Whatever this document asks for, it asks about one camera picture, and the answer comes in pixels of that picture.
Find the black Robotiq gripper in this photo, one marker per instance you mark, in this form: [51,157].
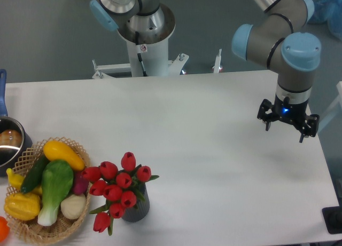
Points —
[293,114]

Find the red tulip bouquet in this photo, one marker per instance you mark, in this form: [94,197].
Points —
[119,187]

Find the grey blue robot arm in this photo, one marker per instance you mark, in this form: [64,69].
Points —
[277,44]

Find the dark grey ribbed vase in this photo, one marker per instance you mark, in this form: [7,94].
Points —
[141,208]

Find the black device at table edge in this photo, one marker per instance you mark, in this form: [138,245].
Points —
[332,218]

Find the blue plastic cover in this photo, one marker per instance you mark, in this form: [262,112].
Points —
[329,12]

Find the purple red radish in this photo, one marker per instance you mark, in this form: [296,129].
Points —
[80,184]

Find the white garlic bulb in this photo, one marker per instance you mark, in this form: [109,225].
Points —
[73,206]

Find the yellow squash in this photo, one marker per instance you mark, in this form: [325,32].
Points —
[57,150]

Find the green bok choy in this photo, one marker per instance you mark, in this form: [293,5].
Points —
[57,180]

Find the woven wicker basket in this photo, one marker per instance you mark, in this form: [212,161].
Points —
[31,232]

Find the green cucumber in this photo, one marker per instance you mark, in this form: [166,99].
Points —
[34,176]

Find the yellow banana pepper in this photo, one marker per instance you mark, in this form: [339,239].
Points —
[14,179]

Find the yellow bell pepper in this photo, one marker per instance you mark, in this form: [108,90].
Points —
[21,206]

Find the orange fruit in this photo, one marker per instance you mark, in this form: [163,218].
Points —
[4,229]

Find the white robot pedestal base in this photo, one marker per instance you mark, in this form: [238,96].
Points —
[147,42]

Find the blue handled steel pot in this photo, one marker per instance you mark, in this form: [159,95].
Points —
[14,138]

